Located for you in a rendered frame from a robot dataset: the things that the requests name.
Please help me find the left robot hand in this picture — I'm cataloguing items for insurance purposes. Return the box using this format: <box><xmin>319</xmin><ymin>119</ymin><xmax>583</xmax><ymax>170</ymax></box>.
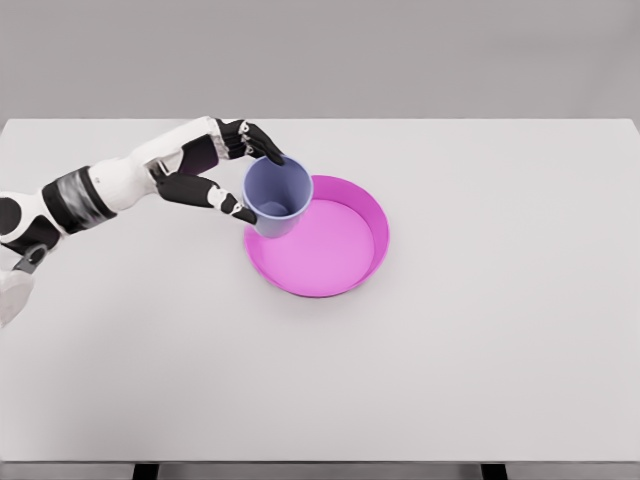
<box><xmin>126</xmin><ymin>116</ymin><xmax>287</xmax><ymax>226</ymax></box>

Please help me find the blue-grey plastic cup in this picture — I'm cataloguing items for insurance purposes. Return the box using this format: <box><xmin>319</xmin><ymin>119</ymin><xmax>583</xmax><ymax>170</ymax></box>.
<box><xmin>241</xmin><ymin>155</ymin><xmax>315</xmax><ymax>240</ymax></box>

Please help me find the pink round plate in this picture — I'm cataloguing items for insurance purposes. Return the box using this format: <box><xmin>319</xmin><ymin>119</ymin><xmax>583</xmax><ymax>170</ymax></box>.
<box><xmin>243</xmin><ymin>174</ymin><xmax>391</xmax><ymax>300</ymax></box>

